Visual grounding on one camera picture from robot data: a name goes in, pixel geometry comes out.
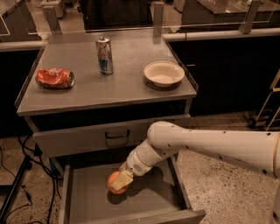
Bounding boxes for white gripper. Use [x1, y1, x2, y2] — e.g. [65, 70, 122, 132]
[111, 150, 151, 191]

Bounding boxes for orange fruit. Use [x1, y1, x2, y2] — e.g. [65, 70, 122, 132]
[107, 171, 127, 194]

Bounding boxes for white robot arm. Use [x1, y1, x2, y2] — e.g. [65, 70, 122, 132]
[108, 121, 280, 194]

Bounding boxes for top grey drawer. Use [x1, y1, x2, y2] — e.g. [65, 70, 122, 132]
[33, 114, 190, 158]

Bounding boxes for open middle grey drawer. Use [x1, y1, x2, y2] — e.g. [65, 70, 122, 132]
[59, 149, 206, 224]

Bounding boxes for grey metal drawer cabinet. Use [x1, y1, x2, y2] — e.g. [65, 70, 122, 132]
[15, 29, 200, 169]

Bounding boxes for white bowl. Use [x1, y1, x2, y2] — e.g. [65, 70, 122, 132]
[143, 61, 185, 88]

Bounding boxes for black stand leg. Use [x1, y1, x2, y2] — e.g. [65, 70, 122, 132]
[0, 156, 30, 224]

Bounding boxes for crushed orange soda can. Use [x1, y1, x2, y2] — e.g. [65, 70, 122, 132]
[35, 68, 74, 89]

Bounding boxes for tall silver blue can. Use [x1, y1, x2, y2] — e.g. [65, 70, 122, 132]
[95, 36, 114, 75]

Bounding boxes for black drawer handle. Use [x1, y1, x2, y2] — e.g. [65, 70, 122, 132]
[105, 129, 130, 139]

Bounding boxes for black floor cables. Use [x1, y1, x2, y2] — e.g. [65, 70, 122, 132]
[0, 135, 64, 224]

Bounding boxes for wheeled cart frame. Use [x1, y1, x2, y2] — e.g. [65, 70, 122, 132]
[246, 69, 280, 131]

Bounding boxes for left metal post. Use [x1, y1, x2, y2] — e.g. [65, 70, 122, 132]
[43, 6, 61, 34]

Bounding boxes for metal post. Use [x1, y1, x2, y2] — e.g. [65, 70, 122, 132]
[239, 0, 261, 34]
[43, 6, 61, 34]
[153, 2, 165, 38]

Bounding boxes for middle metal post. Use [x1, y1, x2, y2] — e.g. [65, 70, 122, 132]
[153, 2, 165, 38]

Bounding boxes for right metal post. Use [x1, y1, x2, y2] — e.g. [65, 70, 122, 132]
[239, 0, 261, 34]

